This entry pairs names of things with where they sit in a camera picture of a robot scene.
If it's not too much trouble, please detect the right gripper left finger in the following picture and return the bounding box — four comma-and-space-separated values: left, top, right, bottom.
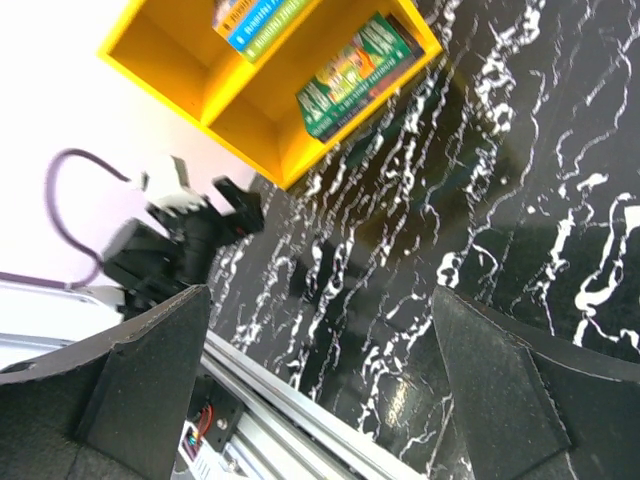
1, 285, 210, 479

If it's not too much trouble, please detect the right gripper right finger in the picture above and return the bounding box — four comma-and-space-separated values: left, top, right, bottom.
432, 286, 639, 479

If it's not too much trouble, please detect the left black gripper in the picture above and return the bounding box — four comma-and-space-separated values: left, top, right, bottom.
189, 176, 265, 248

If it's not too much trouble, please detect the blue paperback with round badge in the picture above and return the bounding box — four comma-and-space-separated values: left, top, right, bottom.
212, 1, 256, 38

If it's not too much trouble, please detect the lime green comic paperback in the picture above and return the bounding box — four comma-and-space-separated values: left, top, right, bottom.
242, 0, 309, 63

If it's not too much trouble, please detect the blue comic paperback book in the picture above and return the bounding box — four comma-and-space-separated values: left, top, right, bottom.
227, 0, 284, 53

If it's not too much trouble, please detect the green Storey Treehouse book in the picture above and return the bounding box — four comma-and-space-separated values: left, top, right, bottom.
296, 13, 423, 139

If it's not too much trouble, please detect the dark Tale of Two Cities book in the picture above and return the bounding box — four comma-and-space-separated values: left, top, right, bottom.
319, 12, 427, 145

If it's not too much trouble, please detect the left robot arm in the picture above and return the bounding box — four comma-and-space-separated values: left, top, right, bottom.
1, 177, 265, 351

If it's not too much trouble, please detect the yellow wooden shelf cabinet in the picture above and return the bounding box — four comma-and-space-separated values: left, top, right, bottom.
99, 1, 443, 188

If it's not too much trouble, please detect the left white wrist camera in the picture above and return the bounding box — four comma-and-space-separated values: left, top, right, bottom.
131, 155, 206, 217

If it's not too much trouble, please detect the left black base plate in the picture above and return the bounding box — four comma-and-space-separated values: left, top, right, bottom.
186, 374, 245, 453

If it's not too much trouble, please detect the aluminium mounting rail frame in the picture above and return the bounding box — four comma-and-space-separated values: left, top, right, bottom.
1, 300, 416, 479

